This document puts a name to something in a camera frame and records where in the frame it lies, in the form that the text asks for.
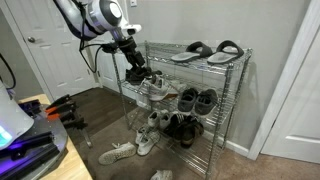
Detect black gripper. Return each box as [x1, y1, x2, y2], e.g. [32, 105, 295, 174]
[118, 35, 152, 78]

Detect black sneaker white swoosh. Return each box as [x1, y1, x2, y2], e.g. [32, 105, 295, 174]
[143, 68, 164, 83]
[124, 66, 148, 86]

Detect white panel door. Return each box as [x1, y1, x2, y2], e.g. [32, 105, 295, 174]
[260, 29, 320, 165]
[4, 0, 98, 101]
[83, 31, 135, 95]

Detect small white shoe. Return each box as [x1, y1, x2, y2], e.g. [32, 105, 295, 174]
[158, 111, 173, 131]
[146, 110, 162, 129]

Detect dark grey slip-on shoe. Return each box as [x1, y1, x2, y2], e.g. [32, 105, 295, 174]
[194, 88, 219, 116]
[177, 87, 199, 114]

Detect black shoe white stripes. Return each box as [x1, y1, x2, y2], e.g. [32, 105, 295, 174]
[164, 112, 185, 137]

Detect white knit sneaker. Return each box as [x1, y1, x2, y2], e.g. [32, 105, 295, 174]
[136, 130, 161, 157]
[134, 124, 151, 145]

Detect dark brown shoe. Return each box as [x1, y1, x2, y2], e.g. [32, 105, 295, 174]
[172, 119, 198, 150]
[187, 116, 205, 138]

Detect black orange bar clamp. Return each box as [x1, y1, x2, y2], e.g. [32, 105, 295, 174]
[44, 94, 73, 110]
[61, 115, 94, 149]
[45, 101, 79, 121]

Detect white Nike sneaker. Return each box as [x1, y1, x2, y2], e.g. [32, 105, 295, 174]
[97, 141, 137, 166]
[149, 169, 174, 180]

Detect short black metal block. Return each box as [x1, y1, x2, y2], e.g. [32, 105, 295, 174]
[18, 99, 43, 118]

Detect black aluminium extrusion bar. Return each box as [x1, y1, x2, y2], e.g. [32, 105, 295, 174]
[0, 143, 62, 180]
[0, 131, 55, 158]

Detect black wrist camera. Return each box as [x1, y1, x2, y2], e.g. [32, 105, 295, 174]
[100, 42, 120, 55]

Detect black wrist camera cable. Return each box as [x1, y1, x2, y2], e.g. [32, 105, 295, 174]
[78, 0, 103, 75]

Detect chrome wire shoe rack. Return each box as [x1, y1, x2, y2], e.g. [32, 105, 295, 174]
[109, 40, 254, 180]

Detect round grey base plate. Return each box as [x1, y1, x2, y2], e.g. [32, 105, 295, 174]
[0, 104, 70, 180]

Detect thick black cable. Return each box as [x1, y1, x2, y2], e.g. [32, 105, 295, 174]
[0, 52, 17, 91]

